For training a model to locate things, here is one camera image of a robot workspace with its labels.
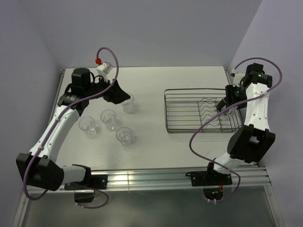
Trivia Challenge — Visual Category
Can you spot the clear glass left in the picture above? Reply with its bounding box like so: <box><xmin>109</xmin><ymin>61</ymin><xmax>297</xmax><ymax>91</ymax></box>
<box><xmin>78</xmin><ymin>116</ymin><xmax>98</xmax><ymax>137</ymax></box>

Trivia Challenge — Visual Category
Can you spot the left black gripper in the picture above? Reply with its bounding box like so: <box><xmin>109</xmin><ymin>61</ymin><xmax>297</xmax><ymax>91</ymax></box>
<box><xmin>84</xmin><ymin>74</ymin><xmax>130</xmax><ymax>105</ymax></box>

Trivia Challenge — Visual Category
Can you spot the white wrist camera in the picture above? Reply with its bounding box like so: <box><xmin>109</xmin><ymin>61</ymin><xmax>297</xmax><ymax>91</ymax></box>
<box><xmin>231</xmin><ymin>69</ymin><xmax>245</xmax><ymax>87</ymax></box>
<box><xmin>95</xmin><ymin>57</ymin><xmax>113</xmax><ymax>82</ymax></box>

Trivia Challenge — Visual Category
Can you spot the clear glass front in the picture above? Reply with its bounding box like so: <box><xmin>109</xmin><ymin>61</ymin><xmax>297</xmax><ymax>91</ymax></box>
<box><xmin>116</xmin><ymin>127</ymin><xmax>133</xmax><ymax>147</ymax></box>

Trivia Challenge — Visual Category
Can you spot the black wire dish rack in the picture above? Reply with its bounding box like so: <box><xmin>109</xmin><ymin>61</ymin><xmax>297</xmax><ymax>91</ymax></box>
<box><xmin>164</xmin><ymin>88</ymin><xmax>243</xmax><ymax>133</ymax></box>

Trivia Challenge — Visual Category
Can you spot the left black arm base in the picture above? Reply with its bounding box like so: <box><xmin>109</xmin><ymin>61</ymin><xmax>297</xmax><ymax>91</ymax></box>
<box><xmin>64</xmin><ymin>174</ymin><xmax>109</xmax><ymax>206</ymax></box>

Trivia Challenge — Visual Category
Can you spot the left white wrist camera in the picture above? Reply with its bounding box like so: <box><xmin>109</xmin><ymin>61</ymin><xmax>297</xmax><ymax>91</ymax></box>
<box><xmin>95</xmin><ymin>57</ymin><xmax>113</xmax><ymax>82</ymax></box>

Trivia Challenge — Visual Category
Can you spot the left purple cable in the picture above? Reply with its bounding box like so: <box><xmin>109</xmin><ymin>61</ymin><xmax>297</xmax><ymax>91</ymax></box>
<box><xmin>22</xmin><ymin>47</ymin><xmax>119</xmax><ymax>210</ymax></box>

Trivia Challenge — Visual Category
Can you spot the purple cable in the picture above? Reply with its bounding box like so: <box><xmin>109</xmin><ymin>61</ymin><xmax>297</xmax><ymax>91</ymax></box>
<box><xmin>188</xmin><ymin>56</ymin><xmax>283</xmax><ymax>202</ymax></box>
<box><xmin>22</xmin><ymin>47</ymin><xmax>119</xmax><ymax>210</ymax></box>

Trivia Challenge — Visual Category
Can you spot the tall clear glass back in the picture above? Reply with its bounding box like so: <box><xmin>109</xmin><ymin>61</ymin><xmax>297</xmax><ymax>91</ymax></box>
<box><xmin>121</xmin><ymin>93</ymin><xmax>134</xmax><ymax>113</ymax></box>

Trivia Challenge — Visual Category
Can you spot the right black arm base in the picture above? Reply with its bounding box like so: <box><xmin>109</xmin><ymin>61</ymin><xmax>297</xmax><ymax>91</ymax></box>
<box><xmin>185</xmin><ymin>162</ymin><xmax>232</xmax><ymax>201</ymax></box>

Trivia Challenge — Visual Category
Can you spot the clear glass middle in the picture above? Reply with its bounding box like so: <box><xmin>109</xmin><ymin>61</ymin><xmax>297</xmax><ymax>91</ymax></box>
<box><xmin>100</xmin><ymin>109</ymin><xmax>117</xmax><ymax>130</ymax></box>

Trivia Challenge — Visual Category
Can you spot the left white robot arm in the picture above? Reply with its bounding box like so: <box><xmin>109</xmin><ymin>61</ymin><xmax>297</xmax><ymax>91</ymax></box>
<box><xmin>16</xmin><ymin>68</ymin><xmax>130</xmax><ymax>191</ymax></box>

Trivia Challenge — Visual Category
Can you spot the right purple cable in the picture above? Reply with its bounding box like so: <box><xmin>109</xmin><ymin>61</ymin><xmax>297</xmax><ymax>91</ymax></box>
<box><xmin>188</xmin><ymin>56</ymin><xmax>283</xmax><ymax>202</ymax></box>

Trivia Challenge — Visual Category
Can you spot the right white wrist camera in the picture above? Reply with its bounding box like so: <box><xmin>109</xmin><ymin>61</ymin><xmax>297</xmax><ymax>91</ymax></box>
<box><xmin>231</xmin><ymin>69</ymin><xmax>245</xmax><ymax>87</ymax></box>

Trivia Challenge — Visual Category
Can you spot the small clear glass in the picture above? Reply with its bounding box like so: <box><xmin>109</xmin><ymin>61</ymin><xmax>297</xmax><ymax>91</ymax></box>
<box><xmin>224</xmin><ymin>106</ymin><xmax>238</xmax><ymax>118</ymax></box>

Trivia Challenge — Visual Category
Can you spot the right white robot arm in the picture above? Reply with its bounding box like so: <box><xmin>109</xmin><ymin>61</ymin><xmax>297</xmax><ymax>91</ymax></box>
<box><xmin>205</xmin><ymin>63</ymin><xmax>276</xmax><ymax>184</ymax></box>

